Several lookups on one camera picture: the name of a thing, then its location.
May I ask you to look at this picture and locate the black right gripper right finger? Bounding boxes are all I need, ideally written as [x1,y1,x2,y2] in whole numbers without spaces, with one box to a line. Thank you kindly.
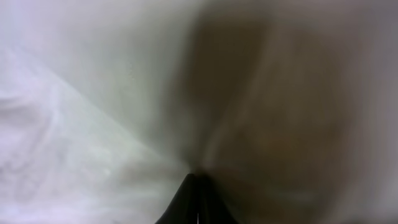
[197,175,238,224]

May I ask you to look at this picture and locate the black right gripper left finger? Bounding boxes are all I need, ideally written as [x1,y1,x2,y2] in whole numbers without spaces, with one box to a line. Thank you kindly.
[155,174,198,224]

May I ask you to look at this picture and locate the beige khaki shorts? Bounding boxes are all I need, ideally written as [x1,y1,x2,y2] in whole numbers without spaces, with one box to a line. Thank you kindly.
[1,1,397,223]

